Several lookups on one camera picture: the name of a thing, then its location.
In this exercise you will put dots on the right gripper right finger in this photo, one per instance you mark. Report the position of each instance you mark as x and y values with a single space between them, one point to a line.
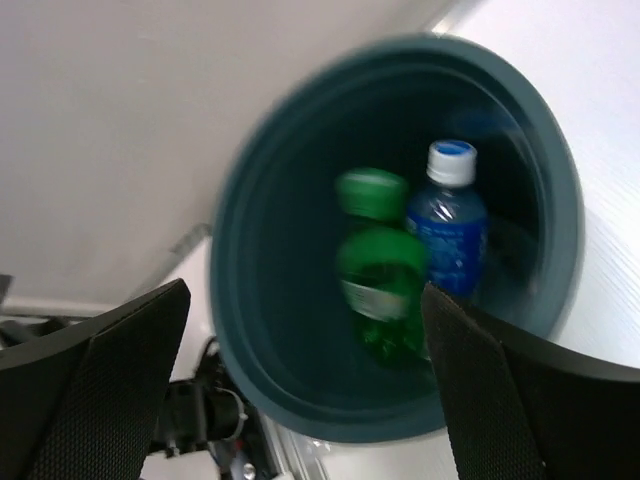
518 406

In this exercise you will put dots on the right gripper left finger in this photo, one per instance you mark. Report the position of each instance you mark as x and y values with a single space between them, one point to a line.
83 402

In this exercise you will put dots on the green plastic bottle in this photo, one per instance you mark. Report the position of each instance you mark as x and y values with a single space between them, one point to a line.
382 268

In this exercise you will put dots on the dark green plastic bin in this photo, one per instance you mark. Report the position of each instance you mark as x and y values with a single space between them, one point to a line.
280 317

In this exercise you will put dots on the blue plastic bottle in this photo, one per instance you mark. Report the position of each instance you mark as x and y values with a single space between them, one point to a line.
450 219

